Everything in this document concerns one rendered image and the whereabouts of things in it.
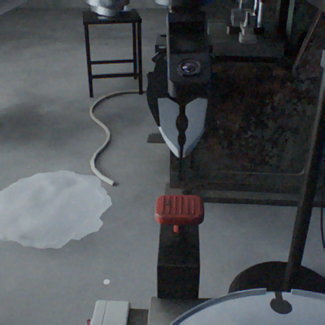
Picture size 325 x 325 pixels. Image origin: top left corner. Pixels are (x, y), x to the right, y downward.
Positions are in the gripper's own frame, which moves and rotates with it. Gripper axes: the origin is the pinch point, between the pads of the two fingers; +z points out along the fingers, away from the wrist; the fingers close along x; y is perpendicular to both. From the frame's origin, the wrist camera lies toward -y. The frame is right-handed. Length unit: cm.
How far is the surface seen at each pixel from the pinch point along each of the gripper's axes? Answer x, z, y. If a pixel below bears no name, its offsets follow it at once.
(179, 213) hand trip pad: 0.1, 8.7, -2.1
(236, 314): -5.7, 6.5, -21.6
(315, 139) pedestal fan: -35, 23, 52
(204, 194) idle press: -11, 82, 115
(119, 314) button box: 8.4, 22.0, -8.5
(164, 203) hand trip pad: 2.4, 8.7, 0.3
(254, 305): -7.6, 6.6, -20.3
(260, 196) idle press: -36, 82, 114
